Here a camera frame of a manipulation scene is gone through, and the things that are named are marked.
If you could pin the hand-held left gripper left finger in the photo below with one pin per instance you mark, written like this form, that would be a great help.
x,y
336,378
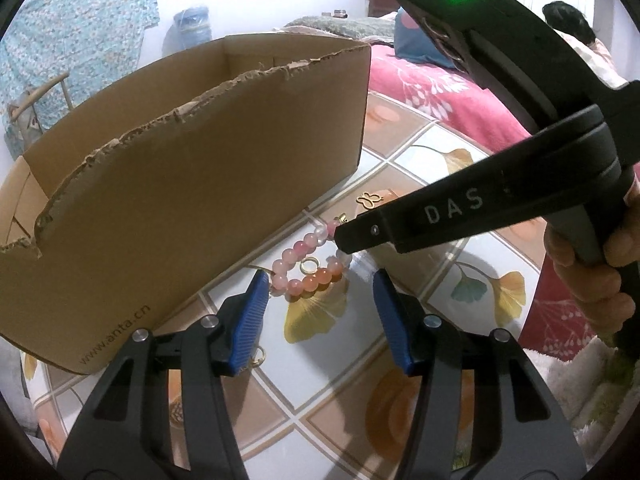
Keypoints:
x,y
247,320

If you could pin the wooden chair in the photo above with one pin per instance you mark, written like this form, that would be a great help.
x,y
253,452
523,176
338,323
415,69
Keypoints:
x,y
45,89

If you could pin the round filigree pendant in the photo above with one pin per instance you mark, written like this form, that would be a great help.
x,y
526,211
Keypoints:
x,y
176,412

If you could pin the blue pillow with pink dot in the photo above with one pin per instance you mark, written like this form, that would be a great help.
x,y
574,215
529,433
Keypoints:
x,y
415,45

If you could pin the pink floral blanket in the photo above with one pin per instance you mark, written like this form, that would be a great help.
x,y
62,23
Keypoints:
x,y
425,90

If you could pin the person's right hand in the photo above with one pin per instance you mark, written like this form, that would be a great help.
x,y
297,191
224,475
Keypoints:
x,y
590,290

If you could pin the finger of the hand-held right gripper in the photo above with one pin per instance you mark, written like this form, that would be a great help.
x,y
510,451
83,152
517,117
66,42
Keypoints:
x,y
365,232

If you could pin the brown cardboard box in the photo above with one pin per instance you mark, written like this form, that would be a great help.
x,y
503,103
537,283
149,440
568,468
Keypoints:
x,y
175,210

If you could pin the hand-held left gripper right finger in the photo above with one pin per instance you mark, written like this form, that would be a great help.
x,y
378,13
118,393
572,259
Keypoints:
x,y
395,325

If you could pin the gold butterfly outline charm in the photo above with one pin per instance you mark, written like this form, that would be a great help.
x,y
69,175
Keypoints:
x,y
363,201

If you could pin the white fluffy towel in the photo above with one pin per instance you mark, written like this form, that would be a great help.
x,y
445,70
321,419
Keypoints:
x,y
575,390

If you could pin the large water bottle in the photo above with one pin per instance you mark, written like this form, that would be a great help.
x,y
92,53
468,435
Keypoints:
x,y
192,30

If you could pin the small metal charm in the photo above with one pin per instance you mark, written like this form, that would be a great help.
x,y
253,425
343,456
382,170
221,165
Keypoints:
x,y
262,355

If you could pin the green shaggy rug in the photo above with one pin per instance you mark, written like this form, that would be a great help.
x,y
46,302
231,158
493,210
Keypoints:
x,y
617,370

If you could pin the grey blanket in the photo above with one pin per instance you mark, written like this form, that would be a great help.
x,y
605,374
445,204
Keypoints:
x,y
340,27

